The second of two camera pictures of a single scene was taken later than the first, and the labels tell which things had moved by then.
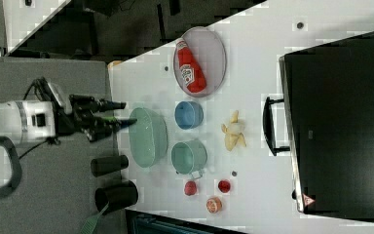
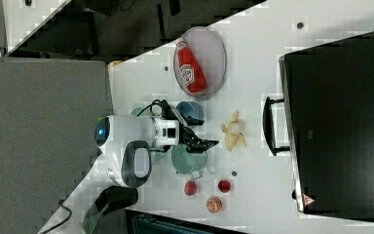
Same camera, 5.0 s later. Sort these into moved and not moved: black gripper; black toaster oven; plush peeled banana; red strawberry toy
Moved: black gripper
Not moved: black toaster oven; plush peeled banana; red strawberry toy
